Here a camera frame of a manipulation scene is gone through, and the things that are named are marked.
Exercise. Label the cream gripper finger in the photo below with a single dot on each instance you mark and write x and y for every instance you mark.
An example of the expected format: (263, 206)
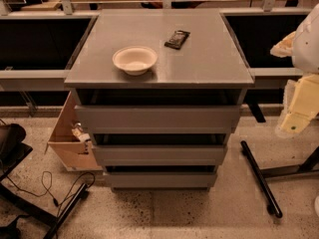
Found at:
(300, 105)

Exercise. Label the grey drawer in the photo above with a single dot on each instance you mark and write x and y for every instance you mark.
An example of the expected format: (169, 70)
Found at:
(160, 180)
(120, 155)
(169, 119)

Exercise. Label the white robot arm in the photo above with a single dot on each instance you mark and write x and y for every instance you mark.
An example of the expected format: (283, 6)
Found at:
(302, 45)

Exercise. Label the grey drawer cabinet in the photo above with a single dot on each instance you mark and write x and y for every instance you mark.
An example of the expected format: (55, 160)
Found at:
(207, 71)

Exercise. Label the grey top drawer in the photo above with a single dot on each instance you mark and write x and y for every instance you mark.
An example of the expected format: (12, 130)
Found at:
(169, 119)

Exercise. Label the grey bottom drawer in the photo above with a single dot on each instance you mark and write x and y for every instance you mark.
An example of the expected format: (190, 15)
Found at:
(160, 180)

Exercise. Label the black snack packet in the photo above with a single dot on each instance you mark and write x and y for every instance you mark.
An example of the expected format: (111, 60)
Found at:
(177, 39)

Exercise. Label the white paper bowl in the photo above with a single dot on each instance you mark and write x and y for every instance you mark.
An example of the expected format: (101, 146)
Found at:
(135, 60)

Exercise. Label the white item in box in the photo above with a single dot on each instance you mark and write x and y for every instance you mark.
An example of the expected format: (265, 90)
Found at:
(79, 134)

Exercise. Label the cardboard box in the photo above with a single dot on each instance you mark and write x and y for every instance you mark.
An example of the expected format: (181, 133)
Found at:
(74, 154)

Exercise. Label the black stand leg left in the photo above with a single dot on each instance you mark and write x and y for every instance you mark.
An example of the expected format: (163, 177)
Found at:
(29, 209)

